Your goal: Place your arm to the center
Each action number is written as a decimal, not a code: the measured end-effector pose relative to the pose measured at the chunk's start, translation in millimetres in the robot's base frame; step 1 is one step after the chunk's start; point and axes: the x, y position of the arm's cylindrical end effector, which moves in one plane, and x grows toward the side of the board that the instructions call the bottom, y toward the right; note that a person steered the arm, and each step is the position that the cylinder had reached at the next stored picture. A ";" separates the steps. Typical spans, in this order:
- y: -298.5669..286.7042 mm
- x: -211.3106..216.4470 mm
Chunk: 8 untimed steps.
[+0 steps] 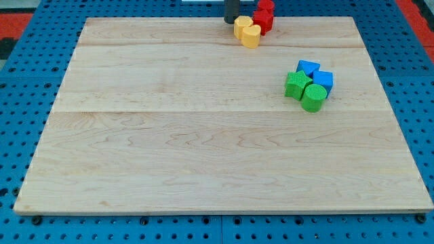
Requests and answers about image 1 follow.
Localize light wooden board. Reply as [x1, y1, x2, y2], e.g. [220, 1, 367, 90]
[14, 17, 433, 216]

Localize green star block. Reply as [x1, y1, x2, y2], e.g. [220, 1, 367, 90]
[284, 70, 313, 101]

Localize yellow heart block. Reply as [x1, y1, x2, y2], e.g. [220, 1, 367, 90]
[241, 24, 261, 49]

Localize green cylinder block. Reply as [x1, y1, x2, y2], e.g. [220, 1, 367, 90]
[301, 84, 328, 113]

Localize yellow hexagon block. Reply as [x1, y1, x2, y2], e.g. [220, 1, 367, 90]
[233, 16, 253, 39]

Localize blue block rear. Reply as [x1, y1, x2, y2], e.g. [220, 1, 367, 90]
[296, 60, 320, 78]

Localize red block front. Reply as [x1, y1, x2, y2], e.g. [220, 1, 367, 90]
[252, 9, 274, 36]

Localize red block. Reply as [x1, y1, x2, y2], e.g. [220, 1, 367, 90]
[252, 9, 274, 36]
[256, 0, 275, 15]

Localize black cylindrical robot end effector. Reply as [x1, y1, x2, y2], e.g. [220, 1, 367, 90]
[224, 0, 240, 24]

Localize blue cube block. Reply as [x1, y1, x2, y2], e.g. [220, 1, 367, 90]
[313, 70, 334, 98]

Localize red block rear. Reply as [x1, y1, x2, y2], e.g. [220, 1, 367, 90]
[256, 0, 275, 15]

